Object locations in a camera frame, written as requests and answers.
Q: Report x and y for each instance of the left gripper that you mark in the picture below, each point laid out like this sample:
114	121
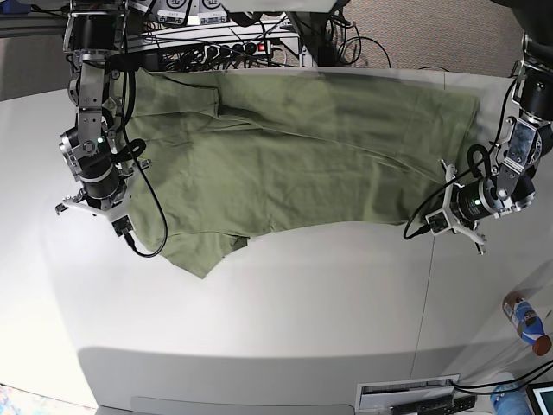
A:
463	206

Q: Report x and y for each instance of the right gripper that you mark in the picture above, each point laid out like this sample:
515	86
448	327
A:
106	191

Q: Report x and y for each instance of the green T-shirt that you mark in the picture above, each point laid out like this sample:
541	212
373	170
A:
238	155

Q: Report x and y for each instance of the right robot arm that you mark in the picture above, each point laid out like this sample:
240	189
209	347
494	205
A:
93	42

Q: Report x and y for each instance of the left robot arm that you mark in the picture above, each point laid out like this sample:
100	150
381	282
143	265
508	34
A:
503	171

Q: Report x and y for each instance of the brown bottle blue label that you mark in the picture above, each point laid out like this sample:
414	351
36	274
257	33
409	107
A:
527	323

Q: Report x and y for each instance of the white tray with black device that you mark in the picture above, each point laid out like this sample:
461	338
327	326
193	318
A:
379	396

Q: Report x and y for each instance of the blue water bottle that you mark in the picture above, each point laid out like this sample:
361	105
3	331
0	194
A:
508	400

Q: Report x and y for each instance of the laptop screen corner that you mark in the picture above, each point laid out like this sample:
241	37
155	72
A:
540	396

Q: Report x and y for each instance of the white power strip red switch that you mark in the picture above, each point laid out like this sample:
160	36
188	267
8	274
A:
256	49

